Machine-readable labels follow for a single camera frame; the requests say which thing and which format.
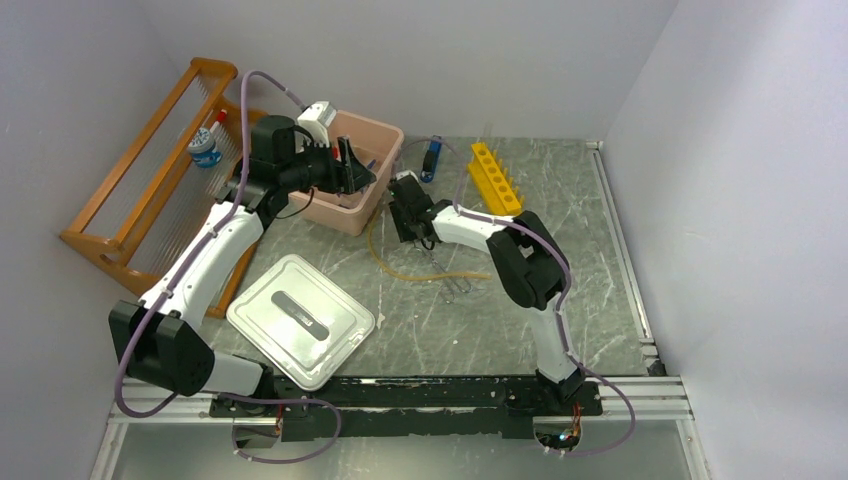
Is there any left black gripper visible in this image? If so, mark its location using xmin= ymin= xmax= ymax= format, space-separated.
xmin=280 ymin=134 xmax=376 ymax=195

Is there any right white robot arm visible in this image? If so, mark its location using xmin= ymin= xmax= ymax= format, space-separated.
xmin=388 ymin=175 xmax=585 ymax=414

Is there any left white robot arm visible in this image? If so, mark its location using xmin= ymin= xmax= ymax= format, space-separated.
xmin=108 ymin=115 xmax=376 ymax=416

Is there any pink plastic bin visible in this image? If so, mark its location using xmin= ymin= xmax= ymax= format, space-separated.
xmin=288 ymin=109 xmax=405 ymax=237

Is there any blue stapler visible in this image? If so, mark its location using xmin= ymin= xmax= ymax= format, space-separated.
xmin=419 ymin=136 xmax=442 ymax=183

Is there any yellow test tube rack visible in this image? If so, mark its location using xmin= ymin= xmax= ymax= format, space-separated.
xmin=467 ymin=142 xmax=525 ymax=216

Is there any red capped marker pen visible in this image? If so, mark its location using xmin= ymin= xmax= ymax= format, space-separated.
xmin=209 ymin=109 xmax=228 ymax=133

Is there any blue white round container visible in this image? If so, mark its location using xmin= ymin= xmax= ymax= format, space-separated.
xmin=186 ymin=128 xmax=222 ymax=168

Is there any white bin lid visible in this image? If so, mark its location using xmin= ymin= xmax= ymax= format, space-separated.
xmin=226 ymin=254 xmax=376 ymax=391

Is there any wooden drying rack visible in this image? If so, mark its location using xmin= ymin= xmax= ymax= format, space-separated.
xmin=60 ymin=57 xmax=242 ymax=296

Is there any black mounting rail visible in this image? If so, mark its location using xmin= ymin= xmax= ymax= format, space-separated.
xmin=208 ymin=374 xmax=603 ymax=441

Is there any aluminium frame rail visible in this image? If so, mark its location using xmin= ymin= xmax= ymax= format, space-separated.
xmin=89 ymin=377 xmax=713 ymax=480

